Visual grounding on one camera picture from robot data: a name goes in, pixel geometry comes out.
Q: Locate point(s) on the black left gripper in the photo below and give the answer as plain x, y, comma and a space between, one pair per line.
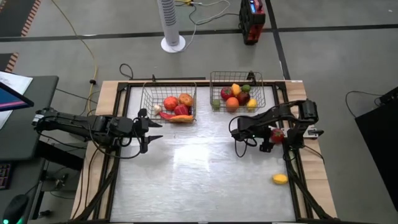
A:
141, 126

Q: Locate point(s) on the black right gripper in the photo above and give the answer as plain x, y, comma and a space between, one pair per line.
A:
248, 132

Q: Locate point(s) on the red tomato with green stem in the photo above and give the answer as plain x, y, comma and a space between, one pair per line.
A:
276, 136

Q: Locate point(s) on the white garlic bulb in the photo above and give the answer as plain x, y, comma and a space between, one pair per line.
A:
157, 109

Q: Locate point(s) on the orange-red tomato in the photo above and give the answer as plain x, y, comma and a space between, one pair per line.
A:
170, 103

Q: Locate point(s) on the red bell pepper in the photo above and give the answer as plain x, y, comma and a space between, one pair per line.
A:
181, 109

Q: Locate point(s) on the yellow lemon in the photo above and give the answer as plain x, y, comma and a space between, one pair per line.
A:
252, 104
280, 179

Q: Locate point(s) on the dark red round fruit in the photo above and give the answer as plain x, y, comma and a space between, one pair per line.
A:
243, 97

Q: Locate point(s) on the round orange fruit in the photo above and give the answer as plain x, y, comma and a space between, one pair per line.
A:
232, 104

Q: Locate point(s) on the green lime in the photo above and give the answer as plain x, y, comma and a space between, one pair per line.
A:
246, 88
216, 104

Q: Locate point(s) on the yellow-orange mango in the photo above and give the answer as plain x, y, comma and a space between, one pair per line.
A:
235, 89

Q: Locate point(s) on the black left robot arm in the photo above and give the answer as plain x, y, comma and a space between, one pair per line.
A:
71, 123

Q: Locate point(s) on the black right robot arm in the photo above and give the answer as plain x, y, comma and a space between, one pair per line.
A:
306, 112

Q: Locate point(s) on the red chili pepper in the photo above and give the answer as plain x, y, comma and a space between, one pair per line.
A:
165, 115

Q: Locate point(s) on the flat yellow lemon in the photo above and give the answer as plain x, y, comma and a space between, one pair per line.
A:
280, 179

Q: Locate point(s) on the orange carrot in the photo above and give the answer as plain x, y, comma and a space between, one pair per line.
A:
182, 117

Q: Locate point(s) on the wooden table board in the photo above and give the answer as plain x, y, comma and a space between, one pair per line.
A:
314, 174

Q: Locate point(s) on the black basket clamp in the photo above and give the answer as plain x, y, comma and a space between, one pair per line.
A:
251, 75
154, 77

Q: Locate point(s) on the large black cabinet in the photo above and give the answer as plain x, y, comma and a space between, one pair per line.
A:
379, 149

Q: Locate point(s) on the white tower fan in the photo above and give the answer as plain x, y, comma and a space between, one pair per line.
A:
170, 18

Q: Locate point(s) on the red and black battery box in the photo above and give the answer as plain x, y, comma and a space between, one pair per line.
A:
253, 28

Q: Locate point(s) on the dark grey desk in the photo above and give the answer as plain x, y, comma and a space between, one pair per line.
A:
18, 146

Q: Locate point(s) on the computer monitor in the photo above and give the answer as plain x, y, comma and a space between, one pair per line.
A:
12, 99

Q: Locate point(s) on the black keyboard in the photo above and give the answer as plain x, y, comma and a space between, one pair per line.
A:
4, 175

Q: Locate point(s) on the black computer mouse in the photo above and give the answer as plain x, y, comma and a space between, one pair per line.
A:
14, 208

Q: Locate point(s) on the small hazard-striped floor mat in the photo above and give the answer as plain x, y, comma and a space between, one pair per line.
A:
4, 60

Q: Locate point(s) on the large hazard-striped floor mat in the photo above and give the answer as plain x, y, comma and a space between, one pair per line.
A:
15, 15

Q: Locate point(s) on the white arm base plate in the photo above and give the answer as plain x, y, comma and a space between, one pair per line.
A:
311, 133

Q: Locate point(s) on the black aluminium table frame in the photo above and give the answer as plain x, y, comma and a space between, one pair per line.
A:
202, 83

